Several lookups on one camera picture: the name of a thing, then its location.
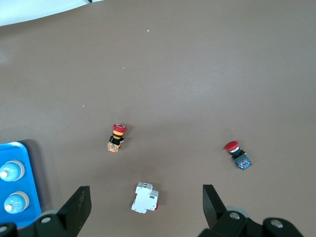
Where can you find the brown table mat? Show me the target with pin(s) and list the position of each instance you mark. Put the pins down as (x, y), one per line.
(172, 74)

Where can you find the light blue dome bell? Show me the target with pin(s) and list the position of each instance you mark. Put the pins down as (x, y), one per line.
(11, 170)
(16, 202)

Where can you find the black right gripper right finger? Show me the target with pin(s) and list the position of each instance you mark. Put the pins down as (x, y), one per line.
(217, 217)

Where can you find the white circuit breaker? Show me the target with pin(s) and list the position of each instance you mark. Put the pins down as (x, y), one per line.
(144, 197)

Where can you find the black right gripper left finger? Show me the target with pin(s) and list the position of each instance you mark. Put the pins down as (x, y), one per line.
(69, 214)

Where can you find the red mushroom button black base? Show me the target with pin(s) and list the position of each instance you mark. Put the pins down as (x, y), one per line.
(232, 146)

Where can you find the blue plastic tray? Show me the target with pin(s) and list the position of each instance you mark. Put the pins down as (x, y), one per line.
(30, 187)

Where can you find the red button with orange base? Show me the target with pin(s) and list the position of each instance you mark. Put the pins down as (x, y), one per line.
(116, 138)

